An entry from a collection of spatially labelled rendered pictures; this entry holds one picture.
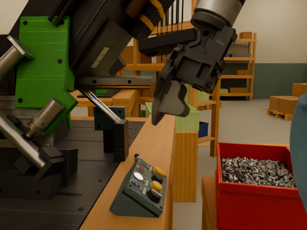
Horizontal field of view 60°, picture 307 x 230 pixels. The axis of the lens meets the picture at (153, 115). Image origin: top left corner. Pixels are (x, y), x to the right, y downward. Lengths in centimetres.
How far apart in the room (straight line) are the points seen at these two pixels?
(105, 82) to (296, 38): 1013
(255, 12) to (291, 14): 123
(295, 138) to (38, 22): 60
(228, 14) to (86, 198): 43
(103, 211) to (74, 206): 6
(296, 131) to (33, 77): 56
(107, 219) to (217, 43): 36
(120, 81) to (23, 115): 25
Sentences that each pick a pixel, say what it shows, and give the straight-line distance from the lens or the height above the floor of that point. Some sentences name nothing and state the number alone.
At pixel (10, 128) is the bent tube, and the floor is 103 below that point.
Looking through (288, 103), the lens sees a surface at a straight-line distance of 636.
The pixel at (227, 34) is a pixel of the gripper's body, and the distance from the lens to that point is 48.
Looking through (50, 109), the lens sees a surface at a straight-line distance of 59.
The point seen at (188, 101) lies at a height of 75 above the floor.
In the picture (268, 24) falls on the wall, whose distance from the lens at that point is 1032.
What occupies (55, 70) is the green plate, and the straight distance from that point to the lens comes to 64.
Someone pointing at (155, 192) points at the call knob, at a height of 94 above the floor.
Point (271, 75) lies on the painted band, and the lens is 1032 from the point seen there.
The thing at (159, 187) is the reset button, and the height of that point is 93.
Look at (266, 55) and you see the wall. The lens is 1023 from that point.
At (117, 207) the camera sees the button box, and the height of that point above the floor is 92.
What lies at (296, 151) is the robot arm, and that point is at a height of 111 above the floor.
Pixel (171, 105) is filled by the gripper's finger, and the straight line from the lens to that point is 47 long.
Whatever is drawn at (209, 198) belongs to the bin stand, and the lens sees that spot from 79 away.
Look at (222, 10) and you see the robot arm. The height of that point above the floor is 125.
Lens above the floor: 116
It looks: 11 degrees down
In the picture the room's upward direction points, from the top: straight up
